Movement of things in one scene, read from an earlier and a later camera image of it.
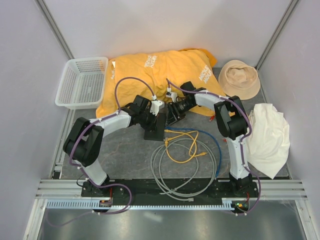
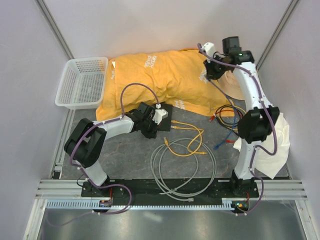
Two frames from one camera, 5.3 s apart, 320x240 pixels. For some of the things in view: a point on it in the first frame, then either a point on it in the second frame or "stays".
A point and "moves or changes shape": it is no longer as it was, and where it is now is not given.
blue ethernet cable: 168,128 moves or changes shape
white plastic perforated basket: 82,83 stays
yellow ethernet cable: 166,141 moves or changes shape
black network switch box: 157,133 moves or changes shape
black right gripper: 174,114 to 210,73
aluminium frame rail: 266,189 stays
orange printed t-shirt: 177,74 stays
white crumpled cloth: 268,145 stays
